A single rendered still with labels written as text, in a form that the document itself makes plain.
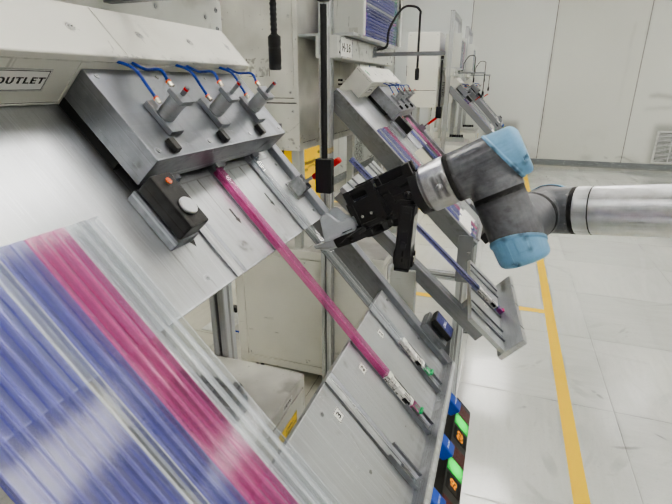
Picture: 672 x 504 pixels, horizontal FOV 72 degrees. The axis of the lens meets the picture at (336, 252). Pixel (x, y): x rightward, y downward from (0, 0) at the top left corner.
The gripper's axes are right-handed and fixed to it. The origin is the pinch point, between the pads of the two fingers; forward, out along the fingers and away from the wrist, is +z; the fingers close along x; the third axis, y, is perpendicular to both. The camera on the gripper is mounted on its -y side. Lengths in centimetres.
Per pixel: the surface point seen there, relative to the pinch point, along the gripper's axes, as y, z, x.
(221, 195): 15.1, 4.6, 13.7
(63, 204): 20.1, 5.9, 37.0
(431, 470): -31.3, -9.5, 20.3
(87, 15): 40.4, 2.8, 23.1
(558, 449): -113, -7, -80
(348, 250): -3.7, 0.0, -8.0
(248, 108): 26.2, 0.6, 1.2
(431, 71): 58, 25, -440
